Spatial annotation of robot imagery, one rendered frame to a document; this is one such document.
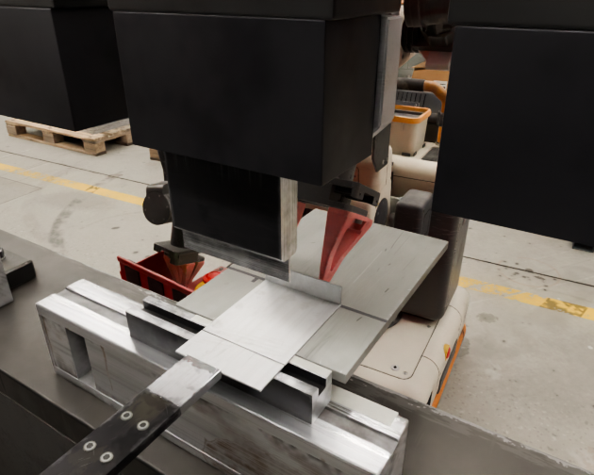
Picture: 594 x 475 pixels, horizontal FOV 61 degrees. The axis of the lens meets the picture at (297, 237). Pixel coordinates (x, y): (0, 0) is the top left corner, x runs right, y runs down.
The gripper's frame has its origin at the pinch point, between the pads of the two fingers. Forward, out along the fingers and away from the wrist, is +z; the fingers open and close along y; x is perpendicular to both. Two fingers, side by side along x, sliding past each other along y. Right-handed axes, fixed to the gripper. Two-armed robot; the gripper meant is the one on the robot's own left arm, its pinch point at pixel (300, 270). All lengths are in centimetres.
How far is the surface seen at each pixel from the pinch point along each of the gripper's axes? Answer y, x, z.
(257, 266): 2.9, -12.6, -0.8
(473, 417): 8, 132, 45
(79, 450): -1.6, -21.0, 12.8
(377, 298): 7.4, 2.6, 0.8
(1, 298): -42.0, -1.7, 15.3
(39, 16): -11.0, -23.8, -13.6
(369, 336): 9.2, -2.5, 3.5
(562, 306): 25, 206, 5
